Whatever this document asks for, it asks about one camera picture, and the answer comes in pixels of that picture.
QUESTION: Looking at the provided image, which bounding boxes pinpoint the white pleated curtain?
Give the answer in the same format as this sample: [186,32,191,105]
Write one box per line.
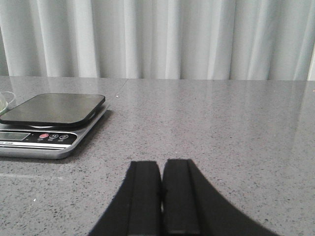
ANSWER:
[0,0,315,81]

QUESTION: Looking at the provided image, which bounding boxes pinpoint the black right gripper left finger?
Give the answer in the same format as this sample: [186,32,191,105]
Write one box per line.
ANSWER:
[89,161,161,236]

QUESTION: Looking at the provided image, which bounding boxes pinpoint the silver digital kitchen scale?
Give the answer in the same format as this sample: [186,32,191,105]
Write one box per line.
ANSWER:
[0,93,107,159]

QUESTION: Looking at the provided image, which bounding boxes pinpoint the light green round plate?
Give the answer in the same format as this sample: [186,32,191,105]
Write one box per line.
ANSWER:
[0,91,16,115]

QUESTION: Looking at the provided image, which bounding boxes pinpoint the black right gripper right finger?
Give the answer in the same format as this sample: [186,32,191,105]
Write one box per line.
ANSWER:
[162,159,274,236]

